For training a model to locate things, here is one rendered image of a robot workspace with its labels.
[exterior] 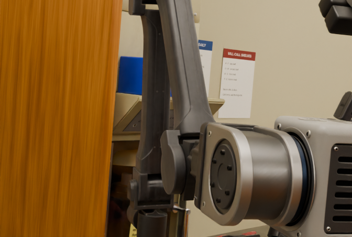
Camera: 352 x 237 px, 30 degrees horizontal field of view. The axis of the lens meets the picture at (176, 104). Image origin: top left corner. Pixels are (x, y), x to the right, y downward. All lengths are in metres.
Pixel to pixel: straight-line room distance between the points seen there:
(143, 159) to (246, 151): 0.50
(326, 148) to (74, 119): 0.88
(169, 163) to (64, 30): 0.71
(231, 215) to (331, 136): 0.15
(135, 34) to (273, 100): 1.33
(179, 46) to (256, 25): 1.70
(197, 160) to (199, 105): 0.15
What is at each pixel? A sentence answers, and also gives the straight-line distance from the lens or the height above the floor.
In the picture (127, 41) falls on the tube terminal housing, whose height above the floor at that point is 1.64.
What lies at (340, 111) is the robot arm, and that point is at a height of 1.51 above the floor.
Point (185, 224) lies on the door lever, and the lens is 1.79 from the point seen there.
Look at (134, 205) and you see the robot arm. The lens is 1.28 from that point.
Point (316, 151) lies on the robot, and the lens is 0.80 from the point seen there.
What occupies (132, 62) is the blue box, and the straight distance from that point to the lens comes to 1.58.
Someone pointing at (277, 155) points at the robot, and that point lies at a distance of 0.80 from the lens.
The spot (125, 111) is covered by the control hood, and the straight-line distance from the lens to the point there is 1.55.
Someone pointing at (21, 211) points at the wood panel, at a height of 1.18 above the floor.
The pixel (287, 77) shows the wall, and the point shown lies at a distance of 2.97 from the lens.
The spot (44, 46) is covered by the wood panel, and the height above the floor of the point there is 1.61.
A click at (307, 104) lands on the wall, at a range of 3.12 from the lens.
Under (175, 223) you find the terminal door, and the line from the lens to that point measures 1.84.
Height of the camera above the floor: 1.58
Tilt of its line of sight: 3 degrees down
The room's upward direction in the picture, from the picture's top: 5 degrees clockwise
